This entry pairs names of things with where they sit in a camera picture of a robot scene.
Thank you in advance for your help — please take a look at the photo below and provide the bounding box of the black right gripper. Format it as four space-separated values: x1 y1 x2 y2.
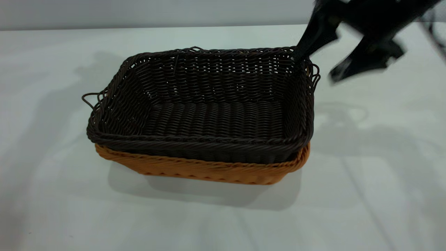
292 0 417 85

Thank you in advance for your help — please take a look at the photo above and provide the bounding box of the dark brown wicker basket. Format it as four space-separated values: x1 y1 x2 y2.
82 46 321 165

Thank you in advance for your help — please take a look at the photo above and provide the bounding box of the light brown wicker basket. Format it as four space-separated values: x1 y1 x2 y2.
95 142 310 185

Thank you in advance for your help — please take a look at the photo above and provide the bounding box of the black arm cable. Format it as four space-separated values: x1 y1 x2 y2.
416 9 446 65

